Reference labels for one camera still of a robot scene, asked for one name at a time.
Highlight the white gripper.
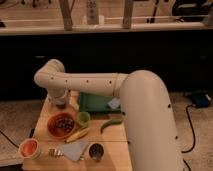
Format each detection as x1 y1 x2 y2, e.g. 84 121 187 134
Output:
47 90 70 106

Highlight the dark purple grape bunch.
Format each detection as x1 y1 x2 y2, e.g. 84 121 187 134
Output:
56 118 74 132

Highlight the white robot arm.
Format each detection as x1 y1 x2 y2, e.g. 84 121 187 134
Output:
34 59 184 171

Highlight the red bowl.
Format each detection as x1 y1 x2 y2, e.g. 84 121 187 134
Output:
47 112 76 140

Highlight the green tray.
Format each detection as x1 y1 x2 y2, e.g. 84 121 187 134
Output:
78 93 121 113

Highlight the light green cup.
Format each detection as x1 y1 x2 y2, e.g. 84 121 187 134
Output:
76 112 90 128

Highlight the yellow corn cob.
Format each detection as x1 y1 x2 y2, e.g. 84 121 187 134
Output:
65 128 89 143

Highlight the white cloth in tray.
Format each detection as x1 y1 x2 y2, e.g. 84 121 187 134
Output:
107 98 120 109

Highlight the small silver metal object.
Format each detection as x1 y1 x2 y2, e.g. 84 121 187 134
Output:
49 149 63 158

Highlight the orange cup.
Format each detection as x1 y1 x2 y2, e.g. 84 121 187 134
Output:
18 138 41 159

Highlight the green chili pepper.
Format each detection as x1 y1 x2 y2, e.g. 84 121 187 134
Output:
100 119 122 134

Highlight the dark metal cup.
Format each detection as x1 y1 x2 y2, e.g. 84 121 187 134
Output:
89 143 104 162

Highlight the dark blue bag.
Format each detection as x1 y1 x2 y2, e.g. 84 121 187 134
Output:
189 92 211 108

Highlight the black cable left floor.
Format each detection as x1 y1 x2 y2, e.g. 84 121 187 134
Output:
0 129 20 149

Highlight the black cable on floor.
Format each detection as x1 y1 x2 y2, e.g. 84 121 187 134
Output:
180 104 198 171

